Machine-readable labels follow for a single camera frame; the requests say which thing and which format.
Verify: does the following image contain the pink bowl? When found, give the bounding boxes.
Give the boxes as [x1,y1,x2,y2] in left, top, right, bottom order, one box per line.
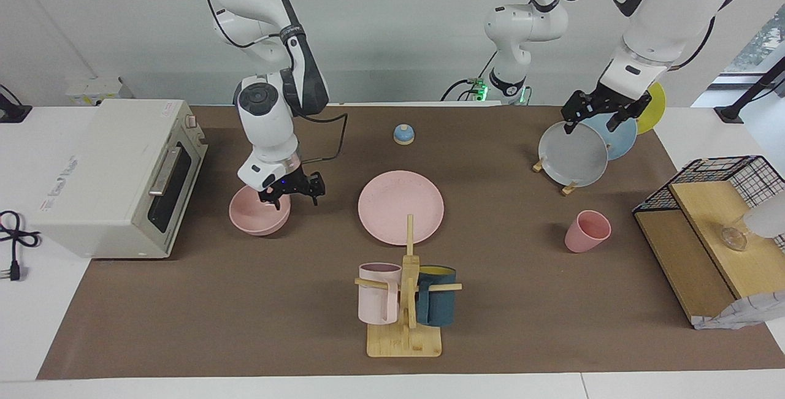
[229,184,291,237]

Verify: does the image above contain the pink handleless cup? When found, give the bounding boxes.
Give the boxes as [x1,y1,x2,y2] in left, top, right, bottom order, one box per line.
[565,210,612,254]

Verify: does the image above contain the light blue plate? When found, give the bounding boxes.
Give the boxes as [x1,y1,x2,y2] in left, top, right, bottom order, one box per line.
[583,113,638,161]

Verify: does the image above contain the grey plate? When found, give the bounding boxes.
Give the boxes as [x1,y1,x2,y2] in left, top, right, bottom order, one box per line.
[538,120,609,188]

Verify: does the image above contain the yellow plate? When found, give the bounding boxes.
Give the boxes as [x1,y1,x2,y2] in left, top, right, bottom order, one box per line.
[635,82,667,135]

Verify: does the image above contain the wooden plate rack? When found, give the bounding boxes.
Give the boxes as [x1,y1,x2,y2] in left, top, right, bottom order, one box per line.
[532,155,578,196]

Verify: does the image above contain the pink speckled plate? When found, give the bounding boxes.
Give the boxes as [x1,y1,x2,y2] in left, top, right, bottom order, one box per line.
[358,170,445,246]

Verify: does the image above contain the light pink mug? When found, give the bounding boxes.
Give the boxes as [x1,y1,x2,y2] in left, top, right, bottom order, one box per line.
[358,262,403,325]

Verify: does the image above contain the dark teal mug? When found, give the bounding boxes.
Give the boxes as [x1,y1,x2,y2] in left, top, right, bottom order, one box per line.
[416,265,457,327]

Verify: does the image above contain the clear glass dish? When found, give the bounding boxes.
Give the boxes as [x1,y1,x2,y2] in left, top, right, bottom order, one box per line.
[721,218,749,251]

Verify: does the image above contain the cream toaster oven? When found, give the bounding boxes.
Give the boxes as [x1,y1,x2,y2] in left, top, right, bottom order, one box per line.
[34,99,208,259]

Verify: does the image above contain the wooden mug tree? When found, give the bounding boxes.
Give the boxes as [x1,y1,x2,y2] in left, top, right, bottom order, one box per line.
[354,214,462,358]

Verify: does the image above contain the white translucent object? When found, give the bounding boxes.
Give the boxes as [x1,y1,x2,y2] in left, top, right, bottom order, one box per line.
[743,194,785,238]

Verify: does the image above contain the brown table mat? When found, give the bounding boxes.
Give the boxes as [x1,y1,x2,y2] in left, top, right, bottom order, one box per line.
[37,105,785,380]

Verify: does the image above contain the white power strip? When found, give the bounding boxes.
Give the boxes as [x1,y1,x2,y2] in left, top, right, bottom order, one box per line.
[66,77,132,107]

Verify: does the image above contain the marble patterned cloth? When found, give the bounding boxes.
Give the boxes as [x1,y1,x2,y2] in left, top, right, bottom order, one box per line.
[693,292,785,330]

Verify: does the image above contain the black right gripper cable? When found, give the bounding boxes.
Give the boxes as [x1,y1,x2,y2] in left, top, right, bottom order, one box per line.
[293,111,349,164]

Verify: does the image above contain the black cables at arm base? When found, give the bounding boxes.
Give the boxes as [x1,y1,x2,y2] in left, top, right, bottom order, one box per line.
[441,50,499,103]

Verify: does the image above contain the wooden shelf with wire basket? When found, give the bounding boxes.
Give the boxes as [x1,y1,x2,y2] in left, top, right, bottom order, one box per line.
[632,155,785,329]

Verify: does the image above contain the black power cord with plug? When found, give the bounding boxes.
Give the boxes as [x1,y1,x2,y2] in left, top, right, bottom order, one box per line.
[0,210,41,282]

